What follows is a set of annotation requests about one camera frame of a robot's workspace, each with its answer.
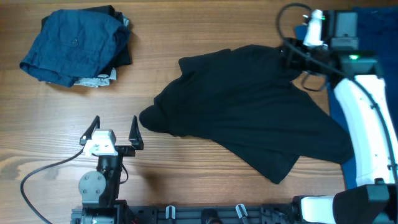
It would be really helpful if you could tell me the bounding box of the black t-shirt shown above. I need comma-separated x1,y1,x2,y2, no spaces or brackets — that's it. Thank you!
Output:
139,45,354,184

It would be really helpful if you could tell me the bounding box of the white rail clip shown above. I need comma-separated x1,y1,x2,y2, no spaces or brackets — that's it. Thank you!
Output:
165,205,176,220
235,203,248,219

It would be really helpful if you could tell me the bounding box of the left white rail clip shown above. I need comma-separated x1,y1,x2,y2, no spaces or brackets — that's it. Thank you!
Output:
165,205,176,220

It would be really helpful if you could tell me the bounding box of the black cable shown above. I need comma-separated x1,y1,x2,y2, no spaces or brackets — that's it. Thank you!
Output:
20,147,85,224
276,2,398,184

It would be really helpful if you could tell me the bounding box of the left black cable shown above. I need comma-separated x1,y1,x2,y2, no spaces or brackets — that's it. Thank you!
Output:
20,147,85,224

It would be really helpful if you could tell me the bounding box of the right black cable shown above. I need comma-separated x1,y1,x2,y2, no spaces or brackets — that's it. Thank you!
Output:
276,2,398,184

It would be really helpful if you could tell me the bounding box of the folded dark blue shirt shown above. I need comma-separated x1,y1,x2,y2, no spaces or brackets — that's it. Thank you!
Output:
19,9,131,88

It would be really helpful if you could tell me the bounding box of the right white rail clip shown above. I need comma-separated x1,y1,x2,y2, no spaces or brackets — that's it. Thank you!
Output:
235,203,248,219

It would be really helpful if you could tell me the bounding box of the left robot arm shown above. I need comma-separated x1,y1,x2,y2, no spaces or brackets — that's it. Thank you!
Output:
71,116,144,224

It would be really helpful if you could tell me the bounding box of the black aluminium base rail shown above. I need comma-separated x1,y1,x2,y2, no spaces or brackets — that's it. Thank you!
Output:
70,205,295,224

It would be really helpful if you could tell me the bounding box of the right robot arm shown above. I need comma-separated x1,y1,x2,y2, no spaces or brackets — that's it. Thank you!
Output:
282,9,397,223

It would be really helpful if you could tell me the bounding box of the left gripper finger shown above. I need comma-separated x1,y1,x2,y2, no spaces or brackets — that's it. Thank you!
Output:
129,116,144,150
80,116,100,139

